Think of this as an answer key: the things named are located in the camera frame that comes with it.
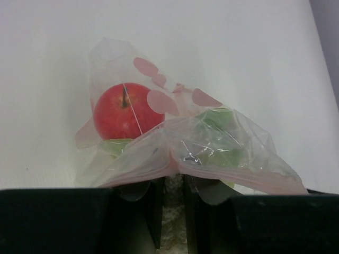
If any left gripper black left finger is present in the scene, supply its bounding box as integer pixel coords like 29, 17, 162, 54
1, 178, 164, 253

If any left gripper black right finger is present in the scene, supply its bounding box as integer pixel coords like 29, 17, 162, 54
184, 176, 338, 253

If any green white fake cabbage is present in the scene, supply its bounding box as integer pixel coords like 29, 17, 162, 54
96, 108, 248, 174

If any clear zip top bag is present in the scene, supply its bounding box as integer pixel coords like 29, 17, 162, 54
75, 38, 307, 195

